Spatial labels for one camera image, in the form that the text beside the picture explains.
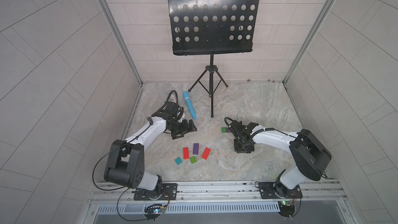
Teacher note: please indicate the dark purple block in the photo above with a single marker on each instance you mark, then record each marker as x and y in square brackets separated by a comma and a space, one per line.
[196, 148]

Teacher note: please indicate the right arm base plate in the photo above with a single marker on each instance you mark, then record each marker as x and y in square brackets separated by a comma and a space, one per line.
[268, 191]

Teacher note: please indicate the blue microphone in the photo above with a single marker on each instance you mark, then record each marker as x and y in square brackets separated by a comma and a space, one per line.
[187, 99]

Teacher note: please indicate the right circuit board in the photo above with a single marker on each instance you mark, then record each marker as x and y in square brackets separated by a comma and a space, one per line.
[286, 209]

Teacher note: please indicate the red block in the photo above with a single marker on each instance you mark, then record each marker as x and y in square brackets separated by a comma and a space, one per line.
[186, 154]
[206, 153]

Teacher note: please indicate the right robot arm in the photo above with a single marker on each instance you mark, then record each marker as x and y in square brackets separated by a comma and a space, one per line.
[310, 155]

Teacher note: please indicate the aluminium front rail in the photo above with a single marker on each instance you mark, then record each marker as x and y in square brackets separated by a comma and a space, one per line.
[220, 191]

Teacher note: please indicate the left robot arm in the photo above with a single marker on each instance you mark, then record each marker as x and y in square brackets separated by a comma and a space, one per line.
[126, 161]

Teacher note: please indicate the green block lower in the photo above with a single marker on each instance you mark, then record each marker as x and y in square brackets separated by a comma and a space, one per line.
[193, 159]

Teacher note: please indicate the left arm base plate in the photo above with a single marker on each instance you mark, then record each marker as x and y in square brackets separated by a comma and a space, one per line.
[169, 191]

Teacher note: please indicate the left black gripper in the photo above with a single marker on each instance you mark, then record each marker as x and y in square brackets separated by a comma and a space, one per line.
[182, 127]

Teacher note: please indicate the left circuit board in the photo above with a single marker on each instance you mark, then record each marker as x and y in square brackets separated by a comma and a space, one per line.
[154, 211]

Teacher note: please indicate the black perforated music stand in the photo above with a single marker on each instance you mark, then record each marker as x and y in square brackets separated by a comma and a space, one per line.
[212, 27]

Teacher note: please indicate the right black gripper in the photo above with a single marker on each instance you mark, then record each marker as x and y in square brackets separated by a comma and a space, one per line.
[243, 143]

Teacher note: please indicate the circuit board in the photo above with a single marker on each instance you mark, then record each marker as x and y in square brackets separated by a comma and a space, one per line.
[154, 211]
[286, 209]

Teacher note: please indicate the teal square block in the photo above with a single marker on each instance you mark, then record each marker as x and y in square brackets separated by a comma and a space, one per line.
[178, 160]

